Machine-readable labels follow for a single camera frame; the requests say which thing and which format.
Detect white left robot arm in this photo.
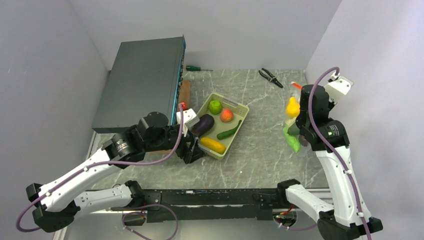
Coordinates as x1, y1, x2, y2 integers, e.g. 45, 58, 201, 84
26, 109, 204, 233

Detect white cauliflower with leaves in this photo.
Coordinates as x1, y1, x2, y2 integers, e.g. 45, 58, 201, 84
283, 117, 296, 128

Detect dark grey metal box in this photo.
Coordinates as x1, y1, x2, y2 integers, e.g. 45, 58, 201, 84
91, 36, 186, 134

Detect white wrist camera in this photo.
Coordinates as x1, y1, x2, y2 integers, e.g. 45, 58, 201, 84
176, 108, 200, 133
324, 73, 354, 105

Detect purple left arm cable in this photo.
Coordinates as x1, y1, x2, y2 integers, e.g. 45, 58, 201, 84
15, 103, 186, 240

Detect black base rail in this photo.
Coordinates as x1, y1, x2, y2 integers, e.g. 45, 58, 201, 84
112, 188, 294, 223

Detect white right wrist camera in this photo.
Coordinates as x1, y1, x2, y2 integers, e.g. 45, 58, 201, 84
324, 73, 354, 105

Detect clear zip bag orange zipper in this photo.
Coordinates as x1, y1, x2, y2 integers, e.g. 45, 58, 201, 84
282, 81, 309, 154

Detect light green perforated basket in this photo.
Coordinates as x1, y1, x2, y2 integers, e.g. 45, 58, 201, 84
196, 92, 250, 160

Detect orange peach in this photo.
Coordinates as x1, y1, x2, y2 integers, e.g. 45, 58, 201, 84
220, 108, 234, 123

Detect green handled screwdriver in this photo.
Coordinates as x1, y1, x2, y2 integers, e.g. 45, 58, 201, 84
185, 65, 211, 72

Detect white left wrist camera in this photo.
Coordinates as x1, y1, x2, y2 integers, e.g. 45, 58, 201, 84
176, 108, 200, 133

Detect green cucumber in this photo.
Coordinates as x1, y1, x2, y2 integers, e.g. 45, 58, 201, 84
216, 120, 242, 140

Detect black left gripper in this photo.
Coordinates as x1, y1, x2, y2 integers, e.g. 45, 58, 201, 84
144, 121, 208, 164

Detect dark green vegetable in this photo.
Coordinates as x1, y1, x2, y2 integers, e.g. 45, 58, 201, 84
287, 124, 300, 136

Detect wooden board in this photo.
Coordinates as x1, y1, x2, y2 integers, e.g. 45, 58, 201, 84
152, 80, 191, 154

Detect green lettuce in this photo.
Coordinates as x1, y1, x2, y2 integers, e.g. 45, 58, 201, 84
282, 127, 301, 153

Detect dark purple eggplant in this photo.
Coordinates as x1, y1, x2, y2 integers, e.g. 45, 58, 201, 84
191, 114, 215, 137

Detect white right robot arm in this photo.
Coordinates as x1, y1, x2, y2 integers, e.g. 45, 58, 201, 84
275, 84, 383, 240

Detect black handled pliers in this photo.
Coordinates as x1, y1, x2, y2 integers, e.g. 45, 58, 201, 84
258, 68, 284, 89

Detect green lime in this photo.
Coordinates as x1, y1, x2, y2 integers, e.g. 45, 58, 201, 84
208, 100, 223, 115

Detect yellow corn cob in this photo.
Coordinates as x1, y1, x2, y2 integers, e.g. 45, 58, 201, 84
199, 137, 227, 155

